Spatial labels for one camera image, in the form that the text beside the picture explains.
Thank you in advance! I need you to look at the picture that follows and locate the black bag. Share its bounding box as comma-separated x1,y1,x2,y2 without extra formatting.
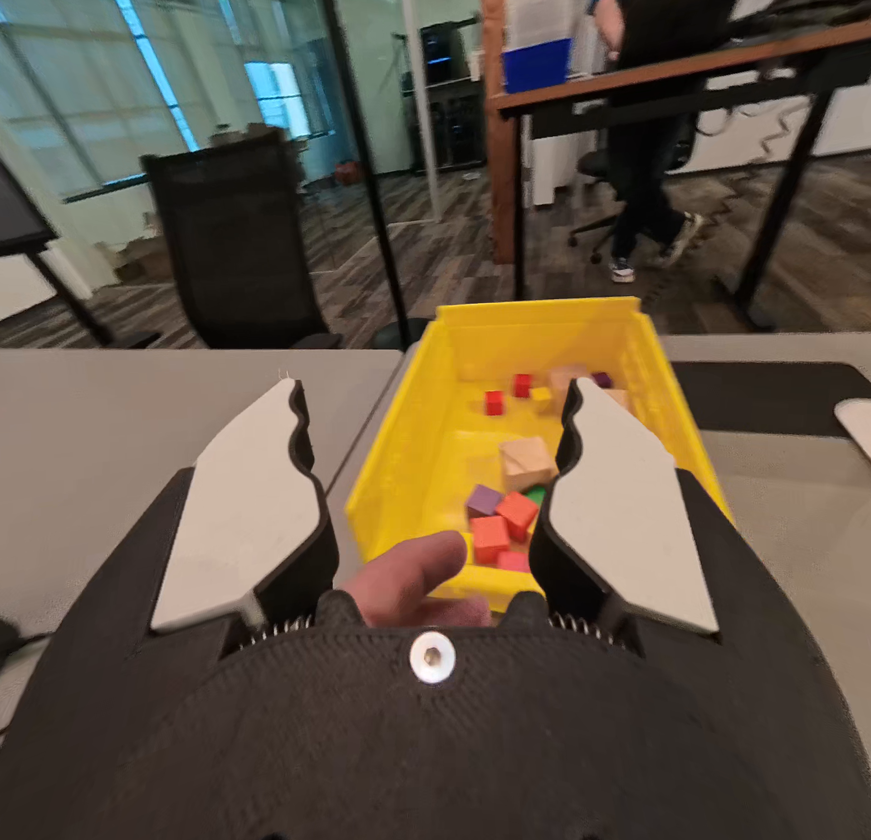
728,0,871,41

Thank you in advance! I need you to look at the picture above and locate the black shelf unit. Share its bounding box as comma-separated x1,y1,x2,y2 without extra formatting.
393,15,485,175

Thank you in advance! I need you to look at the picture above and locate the white stand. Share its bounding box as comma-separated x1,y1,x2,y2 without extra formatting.
833,399,871,461

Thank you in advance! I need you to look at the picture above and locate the pile of small coloured cubes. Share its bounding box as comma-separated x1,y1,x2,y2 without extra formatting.
461,370,615,577

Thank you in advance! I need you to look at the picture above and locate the wooden post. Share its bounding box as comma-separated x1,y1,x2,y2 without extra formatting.
478,0,528,265

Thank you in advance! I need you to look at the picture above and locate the blue storage box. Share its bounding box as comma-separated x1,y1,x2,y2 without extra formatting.
502,37,574,95

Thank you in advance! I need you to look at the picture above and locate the black door frame post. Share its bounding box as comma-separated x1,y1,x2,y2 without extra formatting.
314,0,426,349

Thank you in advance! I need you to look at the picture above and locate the black laptop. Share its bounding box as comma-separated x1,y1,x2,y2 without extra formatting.
612,0,749,72

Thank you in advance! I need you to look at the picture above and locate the black side table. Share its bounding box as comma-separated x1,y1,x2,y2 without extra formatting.
0,159,161,349

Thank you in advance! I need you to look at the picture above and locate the wooden desk with black legs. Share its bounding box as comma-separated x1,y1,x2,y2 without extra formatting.
489,20,871,332

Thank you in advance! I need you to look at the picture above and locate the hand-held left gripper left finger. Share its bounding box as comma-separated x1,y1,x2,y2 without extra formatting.
150,376,340,633

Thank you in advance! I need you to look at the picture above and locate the black mesh office chair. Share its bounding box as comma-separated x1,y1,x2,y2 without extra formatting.
139,128,344,349

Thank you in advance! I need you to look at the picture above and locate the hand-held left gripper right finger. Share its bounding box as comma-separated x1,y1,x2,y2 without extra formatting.
528,377,721,635

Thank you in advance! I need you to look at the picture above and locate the yellow plastic box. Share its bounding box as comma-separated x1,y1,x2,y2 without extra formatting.
345,297,736,615

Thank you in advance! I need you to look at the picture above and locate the black table mat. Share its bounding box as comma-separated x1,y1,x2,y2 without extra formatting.
670,360,871,439

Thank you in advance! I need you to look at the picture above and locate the person's left hand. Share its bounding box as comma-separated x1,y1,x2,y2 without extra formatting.
340,532,492,629

